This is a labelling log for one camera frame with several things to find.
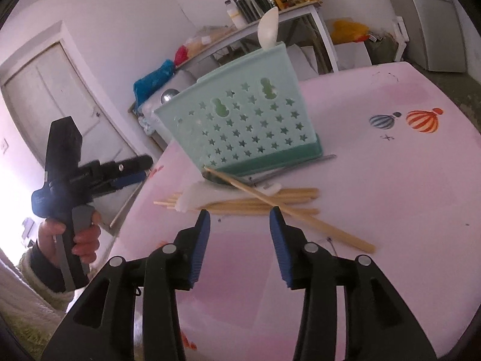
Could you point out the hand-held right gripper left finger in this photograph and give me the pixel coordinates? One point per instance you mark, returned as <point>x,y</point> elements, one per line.
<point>203,240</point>

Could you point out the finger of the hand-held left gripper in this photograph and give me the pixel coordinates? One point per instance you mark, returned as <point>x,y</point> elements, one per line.
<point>127,164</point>
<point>124,183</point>

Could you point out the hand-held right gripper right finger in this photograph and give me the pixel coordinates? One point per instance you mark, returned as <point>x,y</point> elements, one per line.
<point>280,244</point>

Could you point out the white ceramic spoon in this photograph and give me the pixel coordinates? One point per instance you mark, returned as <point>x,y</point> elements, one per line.
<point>195,195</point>
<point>268,26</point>

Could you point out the pile of wooden chopsticks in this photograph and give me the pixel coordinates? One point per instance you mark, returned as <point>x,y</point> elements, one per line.
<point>240,206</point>

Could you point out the pale wooden chopstick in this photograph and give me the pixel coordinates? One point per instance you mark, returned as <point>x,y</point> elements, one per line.
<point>338,234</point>

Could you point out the metal spoon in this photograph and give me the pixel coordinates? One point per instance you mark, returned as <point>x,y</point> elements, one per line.
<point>169,96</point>
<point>218,180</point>

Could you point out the mint green utensil holder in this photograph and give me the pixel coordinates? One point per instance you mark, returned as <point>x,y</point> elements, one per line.
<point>244,131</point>

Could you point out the person's left forearm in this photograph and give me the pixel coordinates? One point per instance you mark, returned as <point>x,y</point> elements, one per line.
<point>41,270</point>

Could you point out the person's left hand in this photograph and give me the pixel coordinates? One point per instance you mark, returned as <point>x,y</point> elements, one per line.
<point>87,242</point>

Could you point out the white door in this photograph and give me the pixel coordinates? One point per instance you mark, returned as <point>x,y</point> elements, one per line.
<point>49,94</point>

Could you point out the blue plastic bag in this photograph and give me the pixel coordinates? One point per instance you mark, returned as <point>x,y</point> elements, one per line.
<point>154,81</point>

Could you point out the pink printed tablecloth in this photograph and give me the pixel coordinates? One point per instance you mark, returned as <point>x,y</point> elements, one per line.
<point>375,195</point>

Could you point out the red plastic bag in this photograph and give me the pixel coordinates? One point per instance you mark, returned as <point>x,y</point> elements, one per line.
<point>181,54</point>

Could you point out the clear bag of bread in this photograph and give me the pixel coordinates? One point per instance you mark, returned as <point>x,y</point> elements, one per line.
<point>204,37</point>

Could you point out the white side table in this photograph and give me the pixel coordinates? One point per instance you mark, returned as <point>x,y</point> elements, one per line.
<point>225,41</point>

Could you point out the white plastic bottle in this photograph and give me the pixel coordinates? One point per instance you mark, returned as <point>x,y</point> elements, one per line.
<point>233,15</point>

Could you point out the black thermos flask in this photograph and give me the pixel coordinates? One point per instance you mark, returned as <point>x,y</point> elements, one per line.
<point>240,9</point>

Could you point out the electric kettle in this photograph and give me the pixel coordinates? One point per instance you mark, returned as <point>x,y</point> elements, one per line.
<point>257,3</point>

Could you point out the yellow plastic bag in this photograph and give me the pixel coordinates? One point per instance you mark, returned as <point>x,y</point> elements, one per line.
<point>349,32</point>

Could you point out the white plastic stool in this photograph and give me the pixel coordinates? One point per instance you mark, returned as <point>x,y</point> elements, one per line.
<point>400,37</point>

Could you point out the white refrigerator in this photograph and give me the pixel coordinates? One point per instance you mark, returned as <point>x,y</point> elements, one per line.
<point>432,18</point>

